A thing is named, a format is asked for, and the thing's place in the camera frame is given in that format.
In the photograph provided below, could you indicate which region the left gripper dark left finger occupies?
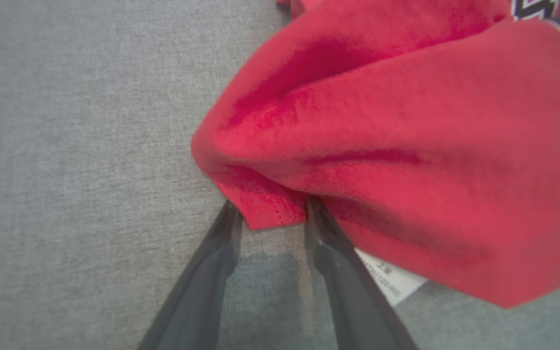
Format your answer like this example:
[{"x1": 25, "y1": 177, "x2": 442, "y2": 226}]
[{"x1": 137, "y1": 202, "x2": 244, "y2": 350}]

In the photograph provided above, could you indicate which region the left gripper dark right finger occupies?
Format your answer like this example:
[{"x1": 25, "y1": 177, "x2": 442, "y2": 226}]
[{"x1": 304, "y1": 194, "x2": 419, "y2": 350}]

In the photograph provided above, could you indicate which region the red garment with white label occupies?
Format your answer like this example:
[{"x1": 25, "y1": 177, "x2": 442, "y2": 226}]
[{"x1": 190, "y1": 0, "x2": 560, "y2": 309}]

